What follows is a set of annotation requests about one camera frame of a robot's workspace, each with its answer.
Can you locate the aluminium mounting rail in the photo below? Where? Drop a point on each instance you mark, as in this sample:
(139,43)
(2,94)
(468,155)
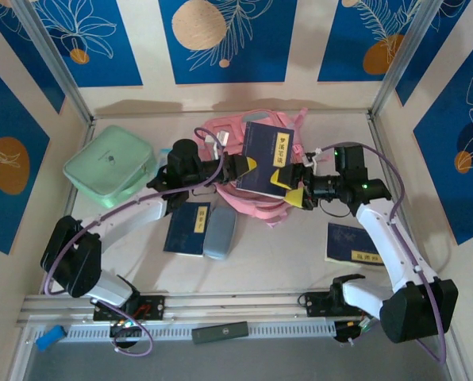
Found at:
(236,305)

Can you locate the aluminium table side rail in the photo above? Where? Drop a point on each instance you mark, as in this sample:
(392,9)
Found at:
(71,202)
(378,131)

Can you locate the dark blue book wide label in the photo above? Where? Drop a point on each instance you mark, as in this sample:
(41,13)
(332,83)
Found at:
(260,158)

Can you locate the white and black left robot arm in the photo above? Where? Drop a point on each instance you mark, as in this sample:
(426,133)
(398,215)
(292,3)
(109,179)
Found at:
(141,216)

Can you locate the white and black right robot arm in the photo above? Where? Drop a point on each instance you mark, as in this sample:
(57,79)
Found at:
(375,226)

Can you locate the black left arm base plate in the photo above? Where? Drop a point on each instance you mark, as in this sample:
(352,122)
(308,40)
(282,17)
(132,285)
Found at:
(153,307)

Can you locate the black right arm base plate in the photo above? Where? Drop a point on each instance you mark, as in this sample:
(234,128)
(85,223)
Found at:
(318,303)

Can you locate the dark blue book narrow label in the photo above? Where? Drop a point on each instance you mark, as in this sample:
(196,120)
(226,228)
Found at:
(181,234)

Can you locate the dark rectangular device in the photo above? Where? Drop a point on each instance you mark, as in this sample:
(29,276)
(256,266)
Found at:
(220,332)

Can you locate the aluminium frame post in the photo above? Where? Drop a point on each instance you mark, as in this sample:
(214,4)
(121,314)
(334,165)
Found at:
(403,59)
(55,59)

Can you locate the dark blue book plant drawing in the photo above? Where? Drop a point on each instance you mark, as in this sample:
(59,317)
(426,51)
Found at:
(343,242)

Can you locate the small black controller module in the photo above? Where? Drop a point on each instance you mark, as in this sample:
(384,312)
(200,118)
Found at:
(349,331)
(125,333)

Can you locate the grey glasses case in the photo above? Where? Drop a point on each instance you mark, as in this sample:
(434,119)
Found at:
(220,234)

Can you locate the pink backpack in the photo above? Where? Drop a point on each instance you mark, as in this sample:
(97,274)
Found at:
(256,207)

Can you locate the blue roll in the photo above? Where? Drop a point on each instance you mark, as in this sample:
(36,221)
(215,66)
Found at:
(48,339)

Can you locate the mint green zip case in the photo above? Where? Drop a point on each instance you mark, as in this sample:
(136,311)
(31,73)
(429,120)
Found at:
(105,162)

